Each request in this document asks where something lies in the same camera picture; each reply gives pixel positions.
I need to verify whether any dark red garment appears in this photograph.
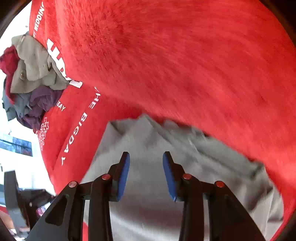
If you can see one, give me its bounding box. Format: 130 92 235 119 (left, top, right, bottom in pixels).
0 45 20 98

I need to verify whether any grey knit sweater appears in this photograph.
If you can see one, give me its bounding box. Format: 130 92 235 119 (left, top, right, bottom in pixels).
80 114 284 241

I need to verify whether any red printed blanket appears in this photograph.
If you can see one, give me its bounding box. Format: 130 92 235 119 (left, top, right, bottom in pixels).
29 0 296 241

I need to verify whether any blue-grey garment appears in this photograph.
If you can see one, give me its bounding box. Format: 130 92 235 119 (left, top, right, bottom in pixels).
2 79 31 121

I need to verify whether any khaki garment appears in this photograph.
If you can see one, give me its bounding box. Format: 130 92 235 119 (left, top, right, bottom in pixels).
10 35 70 94

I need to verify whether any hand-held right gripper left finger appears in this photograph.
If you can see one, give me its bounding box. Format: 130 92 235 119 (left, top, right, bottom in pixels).
26 152 130 241

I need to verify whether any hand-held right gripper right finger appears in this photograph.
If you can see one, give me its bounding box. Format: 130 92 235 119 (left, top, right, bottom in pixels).
162 151 266 241

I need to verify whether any blue object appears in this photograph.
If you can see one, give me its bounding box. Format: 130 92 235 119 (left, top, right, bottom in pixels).
0 133 33 157

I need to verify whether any purple garment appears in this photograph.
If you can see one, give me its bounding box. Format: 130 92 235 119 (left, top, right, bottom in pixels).
17 86 64 133

